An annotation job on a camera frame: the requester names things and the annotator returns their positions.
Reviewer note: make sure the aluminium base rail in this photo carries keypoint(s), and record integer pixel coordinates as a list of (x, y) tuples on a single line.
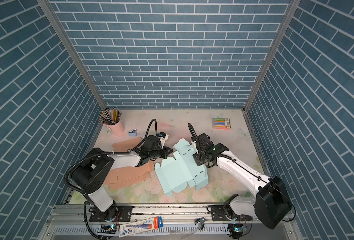
[(69, 220)]

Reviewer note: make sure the aluminium right corner post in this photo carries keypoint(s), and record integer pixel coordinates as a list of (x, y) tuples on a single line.
[(289, 14)]

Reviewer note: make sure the small metal clip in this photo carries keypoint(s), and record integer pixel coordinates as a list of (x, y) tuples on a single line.
[(200, 223)]

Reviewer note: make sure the light teal paper box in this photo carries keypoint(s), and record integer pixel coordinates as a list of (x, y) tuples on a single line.
[(180, 170)]

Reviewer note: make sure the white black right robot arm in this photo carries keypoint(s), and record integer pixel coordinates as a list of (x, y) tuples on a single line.
[(269, 202)]

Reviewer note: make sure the clear box of markers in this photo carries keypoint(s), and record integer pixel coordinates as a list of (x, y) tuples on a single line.
[(221, 123)]

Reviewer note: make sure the bundle of coloured pencils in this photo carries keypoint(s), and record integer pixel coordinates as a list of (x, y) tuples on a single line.
[(110, 118)]

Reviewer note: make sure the aluminium corner post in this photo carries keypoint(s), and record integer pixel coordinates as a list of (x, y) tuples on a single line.
[(289, 14), (64, 38)]

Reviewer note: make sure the pink metal pencil bucket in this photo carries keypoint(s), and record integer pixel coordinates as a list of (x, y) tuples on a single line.
[(117, 129)]

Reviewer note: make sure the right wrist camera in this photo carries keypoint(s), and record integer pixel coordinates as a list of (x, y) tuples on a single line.
[(194, 143)]

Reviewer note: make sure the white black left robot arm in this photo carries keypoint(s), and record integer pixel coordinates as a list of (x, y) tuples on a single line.
[(88, 175)]

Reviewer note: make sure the flat pink paper box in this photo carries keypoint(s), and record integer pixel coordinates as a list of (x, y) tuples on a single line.
[(125, 175)]

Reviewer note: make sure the aluminium left corner post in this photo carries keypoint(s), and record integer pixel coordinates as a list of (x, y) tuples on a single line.
[(64, 38)]

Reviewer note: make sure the light blue small stapler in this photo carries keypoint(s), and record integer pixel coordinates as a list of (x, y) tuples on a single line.
[(133, 133)]

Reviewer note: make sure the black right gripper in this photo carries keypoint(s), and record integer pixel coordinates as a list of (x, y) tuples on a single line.
[(196, 159)]

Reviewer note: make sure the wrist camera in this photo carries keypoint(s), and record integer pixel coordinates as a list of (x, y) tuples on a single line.
[(194, 143), (163, 137)]

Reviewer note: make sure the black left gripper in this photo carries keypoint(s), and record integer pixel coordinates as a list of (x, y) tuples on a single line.
[(166, 153)]

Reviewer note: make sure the blue red white packet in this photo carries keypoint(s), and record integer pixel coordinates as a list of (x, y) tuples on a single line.
[(138, 227)]

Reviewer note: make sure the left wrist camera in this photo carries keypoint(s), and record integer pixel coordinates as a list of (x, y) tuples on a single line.
[(163, 137)]

